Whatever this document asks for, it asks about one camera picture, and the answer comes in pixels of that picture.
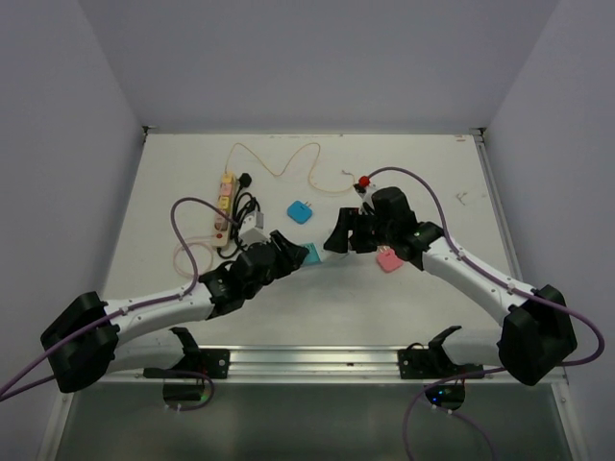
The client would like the teal power strip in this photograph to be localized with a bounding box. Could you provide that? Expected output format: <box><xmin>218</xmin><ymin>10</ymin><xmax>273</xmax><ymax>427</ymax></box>
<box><xmin>302</xmin><ymin>242</ymin><xmax>322</xmax><ymax>267</ymax></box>

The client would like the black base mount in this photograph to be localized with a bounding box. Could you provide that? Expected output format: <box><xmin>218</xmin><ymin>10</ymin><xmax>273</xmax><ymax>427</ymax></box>
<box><xmin>143</xmin><ymin>348</ymin><xmax>231</xmax><ymax>379</ymax></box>
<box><xmin>397</xmin><ymin>343</ymin><xmax>483</xmax><ymax>379</ymax></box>

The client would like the beige multicolour power strip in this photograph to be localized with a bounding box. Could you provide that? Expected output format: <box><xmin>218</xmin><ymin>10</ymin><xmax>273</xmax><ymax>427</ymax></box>
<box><xmin>211</xmin><ymin>171</ymin><xmax>238</xmax><ymax>249</ymax></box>

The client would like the black power cable with plug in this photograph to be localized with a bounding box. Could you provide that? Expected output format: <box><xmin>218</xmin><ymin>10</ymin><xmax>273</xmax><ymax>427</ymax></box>
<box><xmin>216</xmin><ymin>171</ymin><xmax>263</xmax><ymax>260</ymax></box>

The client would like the thin pink cable loop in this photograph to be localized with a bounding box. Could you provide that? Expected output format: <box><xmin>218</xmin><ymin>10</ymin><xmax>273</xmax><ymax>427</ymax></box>
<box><xmin>172</xmin><ymin>233</ymin><xmax>215</xmax><ymax>279</ymax></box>

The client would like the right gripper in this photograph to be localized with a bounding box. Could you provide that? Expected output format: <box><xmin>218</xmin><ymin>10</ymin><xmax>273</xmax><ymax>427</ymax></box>
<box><xmin>326</xmin><ymin>206</ymin><xmax>396</xmax><ymax>253</ymax></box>

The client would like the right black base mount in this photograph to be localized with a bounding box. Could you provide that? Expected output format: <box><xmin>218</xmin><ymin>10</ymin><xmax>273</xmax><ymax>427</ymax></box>
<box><xmin>397</xmin><ymin>343</ymin><xmax>483</xmax><ymax>379</ymax></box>

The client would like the pink plug adapter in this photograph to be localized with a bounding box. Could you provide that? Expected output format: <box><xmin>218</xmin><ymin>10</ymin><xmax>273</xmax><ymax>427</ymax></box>
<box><xmin>376</xmin><ymin>246</ymin><xmax>405</xmax><ymax>274</ymax></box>

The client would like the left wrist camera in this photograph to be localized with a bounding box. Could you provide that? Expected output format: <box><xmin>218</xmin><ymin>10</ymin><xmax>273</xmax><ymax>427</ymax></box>
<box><xmin>238</xmin><ymin>210</ymin><xmax>267</xmax><ymax>247</ymax></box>

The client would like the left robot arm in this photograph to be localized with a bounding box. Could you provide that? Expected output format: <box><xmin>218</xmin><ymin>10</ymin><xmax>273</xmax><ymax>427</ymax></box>
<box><xmin>40</xmin><ymin>230</ymin><xmax>308</xmax><ymax>394</ymax></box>

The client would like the thin yellow cable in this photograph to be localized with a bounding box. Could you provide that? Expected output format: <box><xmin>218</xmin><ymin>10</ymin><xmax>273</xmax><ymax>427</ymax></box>
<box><xmin>223</xmin><ymin>141</ymin><xmax>359</xmax><ymax>197</ymax></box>

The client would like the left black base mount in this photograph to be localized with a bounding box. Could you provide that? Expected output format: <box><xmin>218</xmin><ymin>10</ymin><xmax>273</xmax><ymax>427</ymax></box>
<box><xmin>143</xmin><ymin>348</ymin><xmax>231</xmax><ymax>379</ymax></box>

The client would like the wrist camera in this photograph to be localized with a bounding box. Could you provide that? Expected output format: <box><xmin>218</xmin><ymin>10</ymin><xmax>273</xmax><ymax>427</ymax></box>
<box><xmin>238</xmin><ymin>210</ymin><xmax>267</xmax><ymax>247</ymax></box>
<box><xmin>353</xmin><ymin>176</ymin><xmax>378</xmax><ymax>214</ymax></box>

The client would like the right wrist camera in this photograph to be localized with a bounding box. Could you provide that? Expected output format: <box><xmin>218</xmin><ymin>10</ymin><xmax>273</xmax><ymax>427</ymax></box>
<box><xmin>353</xmin><ymin>176</ymin><xmax>378</xmax><ymax>214</ymax></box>

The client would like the aluminium front rail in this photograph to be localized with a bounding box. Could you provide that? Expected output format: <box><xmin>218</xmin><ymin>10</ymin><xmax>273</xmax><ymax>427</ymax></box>
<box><xmin>78</xmin><ymin>335</ymin><xmax>496</xmax><ymax>385</ymax></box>

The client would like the blue plug adapter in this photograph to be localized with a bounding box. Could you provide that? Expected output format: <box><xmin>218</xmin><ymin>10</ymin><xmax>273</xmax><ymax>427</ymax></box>
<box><xmin>286</xmin><ymin>201</ymin><xmax>313</xmax><ymax>225</ymax></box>

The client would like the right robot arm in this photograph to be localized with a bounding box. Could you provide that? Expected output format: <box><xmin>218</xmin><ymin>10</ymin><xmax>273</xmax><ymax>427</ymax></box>
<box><xmin>324</xmin><ymin>186</ymin><xmax>578</xmax><ymax>385</ymax></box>

